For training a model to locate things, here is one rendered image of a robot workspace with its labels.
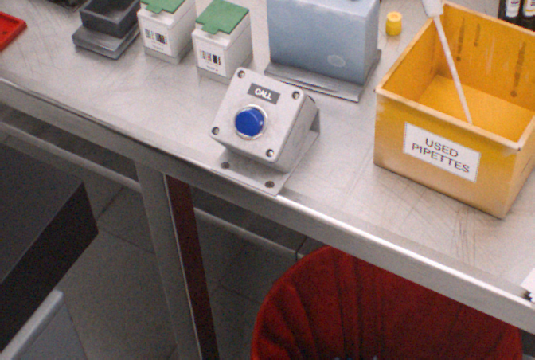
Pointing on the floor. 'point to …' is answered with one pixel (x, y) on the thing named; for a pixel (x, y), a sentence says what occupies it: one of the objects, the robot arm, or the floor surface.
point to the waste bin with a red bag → (370, 317)
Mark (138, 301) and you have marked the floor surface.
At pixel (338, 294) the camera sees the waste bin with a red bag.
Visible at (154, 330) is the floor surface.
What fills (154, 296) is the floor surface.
